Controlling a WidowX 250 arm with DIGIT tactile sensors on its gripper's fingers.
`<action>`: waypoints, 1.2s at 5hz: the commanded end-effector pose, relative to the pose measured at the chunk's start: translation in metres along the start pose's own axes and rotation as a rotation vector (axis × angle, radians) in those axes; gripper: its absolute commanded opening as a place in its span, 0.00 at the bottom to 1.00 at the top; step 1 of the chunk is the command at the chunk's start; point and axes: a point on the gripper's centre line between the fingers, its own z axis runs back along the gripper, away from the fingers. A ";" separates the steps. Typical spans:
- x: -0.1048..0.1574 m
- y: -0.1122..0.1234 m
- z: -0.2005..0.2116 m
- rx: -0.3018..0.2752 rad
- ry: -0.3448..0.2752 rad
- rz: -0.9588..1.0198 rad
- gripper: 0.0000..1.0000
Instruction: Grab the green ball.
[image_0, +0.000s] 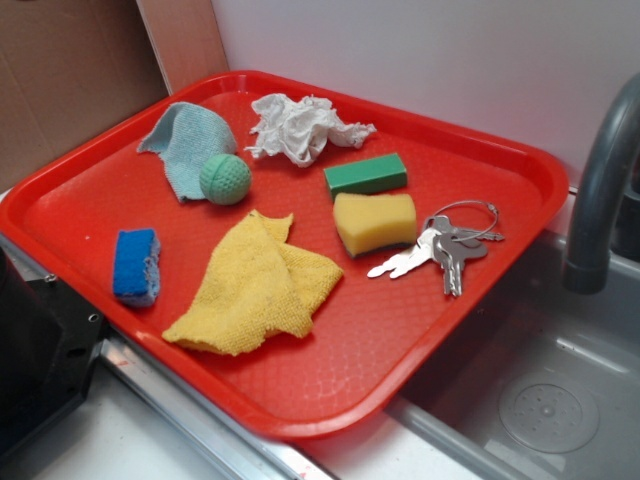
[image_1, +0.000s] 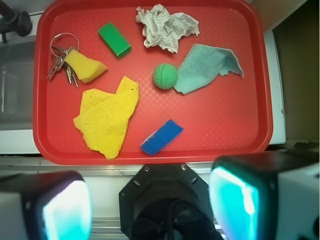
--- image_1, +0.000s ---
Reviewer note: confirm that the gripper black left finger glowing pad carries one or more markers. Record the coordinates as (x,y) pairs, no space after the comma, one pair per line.
(45,206)

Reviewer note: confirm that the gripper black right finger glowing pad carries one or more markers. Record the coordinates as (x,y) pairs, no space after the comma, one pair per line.
(272,195)

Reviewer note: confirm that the green textured ball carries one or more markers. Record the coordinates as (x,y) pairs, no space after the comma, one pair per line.
(165,76)

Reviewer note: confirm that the red plastic tray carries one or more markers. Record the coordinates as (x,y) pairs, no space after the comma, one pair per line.
(231,115)

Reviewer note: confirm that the yellow microfibre cloth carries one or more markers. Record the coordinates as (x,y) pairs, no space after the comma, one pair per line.
(104,117)

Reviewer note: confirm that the blue sponge block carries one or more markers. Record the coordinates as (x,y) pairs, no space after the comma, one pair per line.
(159,139)

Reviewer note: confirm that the yellow sponge piece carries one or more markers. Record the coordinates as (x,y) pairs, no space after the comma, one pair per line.
(85,68)

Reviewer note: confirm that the teal microfibre cloth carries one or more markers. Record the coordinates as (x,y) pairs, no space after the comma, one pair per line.
(203,64)

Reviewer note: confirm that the bunch of metal keys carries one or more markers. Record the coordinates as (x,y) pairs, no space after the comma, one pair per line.
(59,62)

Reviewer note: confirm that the green rectangular block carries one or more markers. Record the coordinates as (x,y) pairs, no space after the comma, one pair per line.
(115,40)

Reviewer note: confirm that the black clamp knob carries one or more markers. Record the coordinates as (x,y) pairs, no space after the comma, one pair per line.
(13,20)

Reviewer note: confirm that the crumpled white paper towel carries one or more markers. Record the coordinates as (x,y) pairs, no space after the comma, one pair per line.
(163,29)

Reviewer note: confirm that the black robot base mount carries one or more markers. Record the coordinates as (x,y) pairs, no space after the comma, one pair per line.
(167,202)

